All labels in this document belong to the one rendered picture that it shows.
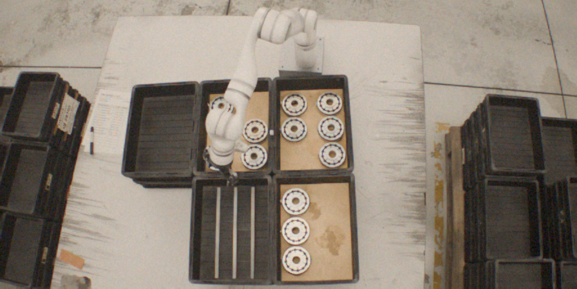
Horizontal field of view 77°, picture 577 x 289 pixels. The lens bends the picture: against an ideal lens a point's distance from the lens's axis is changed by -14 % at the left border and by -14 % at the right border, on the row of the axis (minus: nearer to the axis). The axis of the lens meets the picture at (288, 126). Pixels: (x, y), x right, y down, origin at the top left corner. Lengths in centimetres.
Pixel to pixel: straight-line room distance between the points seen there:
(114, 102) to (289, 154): 93
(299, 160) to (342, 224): 30
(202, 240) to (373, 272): 68
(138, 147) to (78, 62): 161
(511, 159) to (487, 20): 132
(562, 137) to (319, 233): 166
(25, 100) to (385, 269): 220
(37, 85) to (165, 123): 115
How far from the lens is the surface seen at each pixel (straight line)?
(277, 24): 118
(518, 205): 230
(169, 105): 184
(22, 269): 272
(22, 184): 268
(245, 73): 114
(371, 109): 188
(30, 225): 272
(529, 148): 229
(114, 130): 205
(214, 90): 178
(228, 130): 111
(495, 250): 222
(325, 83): 171
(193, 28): 218
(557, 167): 261
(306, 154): 165
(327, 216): 159
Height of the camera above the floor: 240
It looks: 68 degrees down
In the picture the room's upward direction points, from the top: 10 degrees counter-clockwise
